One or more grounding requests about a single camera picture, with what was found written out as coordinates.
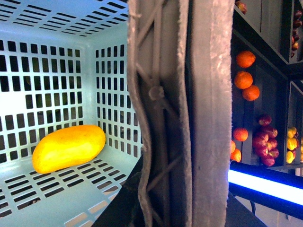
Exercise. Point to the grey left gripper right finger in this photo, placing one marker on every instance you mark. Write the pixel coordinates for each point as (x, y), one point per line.
(211, 109)

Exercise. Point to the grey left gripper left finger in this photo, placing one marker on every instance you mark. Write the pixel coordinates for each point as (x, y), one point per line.
(156, 55)

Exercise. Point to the light blue plastic basket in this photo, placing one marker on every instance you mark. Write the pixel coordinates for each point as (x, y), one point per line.
(63, 63)

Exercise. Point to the yellow mango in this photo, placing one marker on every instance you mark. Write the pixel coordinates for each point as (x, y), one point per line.
(68, 147)

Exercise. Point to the orange top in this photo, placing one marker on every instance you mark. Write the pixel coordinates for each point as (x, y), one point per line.
(245, 59)

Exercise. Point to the orange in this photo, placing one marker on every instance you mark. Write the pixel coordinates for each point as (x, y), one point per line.
(251, 93)
(245, 59)
(243, 80)

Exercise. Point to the orange middle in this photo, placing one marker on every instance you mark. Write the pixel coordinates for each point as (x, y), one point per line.
(243, 80)

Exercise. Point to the orange lower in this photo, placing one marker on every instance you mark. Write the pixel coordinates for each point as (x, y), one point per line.
(251, 93)

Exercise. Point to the orange small bottom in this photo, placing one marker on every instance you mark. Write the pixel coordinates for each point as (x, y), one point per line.
(240, 134)

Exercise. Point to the red apple pile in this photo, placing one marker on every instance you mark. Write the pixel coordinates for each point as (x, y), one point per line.
(264, 143)

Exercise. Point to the yellow apple pile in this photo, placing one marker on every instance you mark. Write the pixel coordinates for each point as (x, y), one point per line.
(292, 144)

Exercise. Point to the black fruit display shelf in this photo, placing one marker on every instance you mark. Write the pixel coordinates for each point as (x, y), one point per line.
(266, 30)

